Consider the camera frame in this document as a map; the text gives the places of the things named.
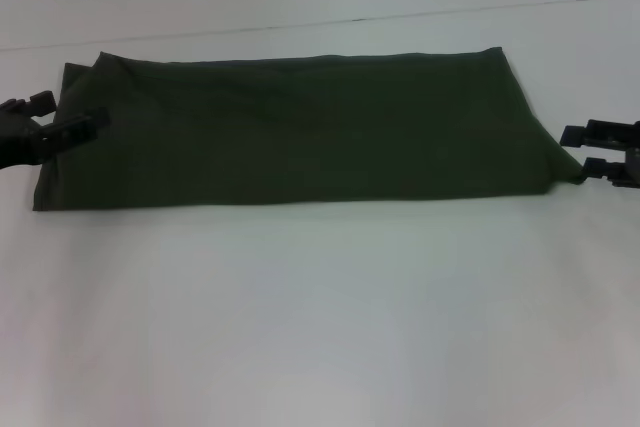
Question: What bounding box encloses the dark green FREE t-shirt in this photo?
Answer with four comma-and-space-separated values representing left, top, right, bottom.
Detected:
29, 45, 590, 214

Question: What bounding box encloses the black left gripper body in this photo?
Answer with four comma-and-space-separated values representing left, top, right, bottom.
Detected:
0, 100, 59, 172

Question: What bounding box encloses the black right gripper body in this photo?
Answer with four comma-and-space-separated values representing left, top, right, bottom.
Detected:
612, 120, 640, 192

